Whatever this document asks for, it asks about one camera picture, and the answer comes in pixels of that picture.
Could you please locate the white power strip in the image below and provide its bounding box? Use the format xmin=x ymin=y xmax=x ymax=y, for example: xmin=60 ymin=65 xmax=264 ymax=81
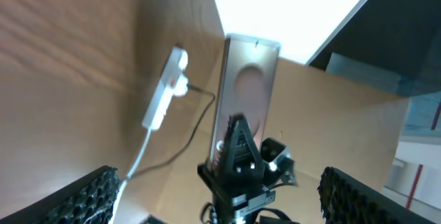
xmin=142 ymin=47 xmax=188 ymax=131

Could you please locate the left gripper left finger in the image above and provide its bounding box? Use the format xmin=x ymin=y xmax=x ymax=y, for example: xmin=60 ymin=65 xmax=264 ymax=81
xmin=1 ymin=165 xmax=120 ymax=224

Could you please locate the Samsung Galaxy smartphone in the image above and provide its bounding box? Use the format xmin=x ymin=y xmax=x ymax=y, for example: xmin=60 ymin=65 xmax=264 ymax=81
xmin=209 ymin=34 xmax=281 ymax=170

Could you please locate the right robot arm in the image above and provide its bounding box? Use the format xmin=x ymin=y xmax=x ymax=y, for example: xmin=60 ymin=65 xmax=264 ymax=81
xmin=197 ymin=114 xmax=298 ymax=224

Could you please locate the black USB charging cable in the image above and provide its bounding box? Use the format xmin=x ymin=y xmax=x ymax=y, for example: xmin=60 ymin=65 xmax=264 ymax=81
xmin=127 ymin=83 xmax=216 ymax=180

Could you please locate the white power strip cord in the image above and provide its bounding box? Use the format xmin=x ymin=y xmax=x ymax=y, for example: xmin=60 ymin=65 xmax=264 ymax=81
xmin=107 ymin=128 xmax=153 ymax=224

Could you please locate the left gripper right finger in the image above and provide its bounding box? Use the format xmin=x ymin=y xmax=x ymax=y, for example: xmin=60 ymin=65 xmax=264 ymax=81
xmin=318 ymin=167 xmax=434 ymax=224

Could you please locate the white USB charger plug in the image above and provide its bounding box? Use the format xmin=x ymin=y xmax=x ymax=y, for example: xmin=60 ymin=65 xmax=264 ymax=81
xmin=170 ymin=74 xmax=189 ymax=97

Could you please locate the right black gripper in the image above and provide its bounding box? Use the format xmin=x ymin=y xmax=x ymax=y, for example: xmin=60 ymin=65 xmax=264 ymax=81
xmin=197 ymin=114 xmax=298 ymax=224

